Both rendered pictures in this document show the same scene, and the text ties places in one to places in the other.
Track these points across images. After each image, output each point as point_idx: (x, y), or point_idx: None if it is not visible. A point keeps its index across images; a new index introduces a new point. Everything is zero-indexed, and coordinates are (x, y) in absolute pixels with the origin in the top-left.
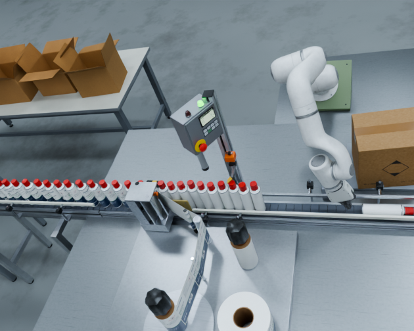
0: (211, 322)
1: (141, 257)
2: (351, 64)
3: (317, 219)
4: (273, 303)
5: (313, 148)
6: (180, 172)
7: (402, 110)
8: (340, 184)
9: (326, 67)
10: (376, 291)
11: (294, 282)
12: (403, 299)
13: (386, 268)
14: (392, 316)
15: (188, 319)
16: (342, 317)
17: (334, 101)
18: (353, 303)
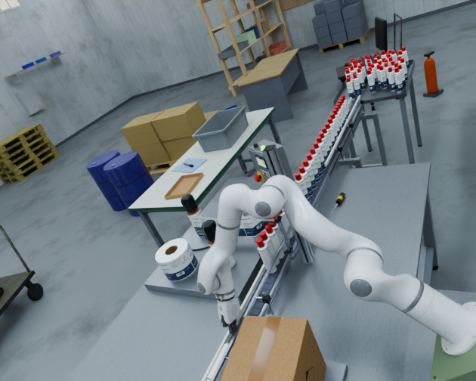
0: (196, 247)
1: None
2: None
3: (242, 312)
4: (190, 280)
5: (353, 327)
6: (350, 213)
7: (288, 378)
8: (215, 295)
9: (357, 265)
10: (171, 352)
11: (205, 297)
12: (155, 370)
13: (183, 365)
14: (149, 358)
15: (204, 236)
16: (167, 326)
17: (440, 358)
18: (171, 334)
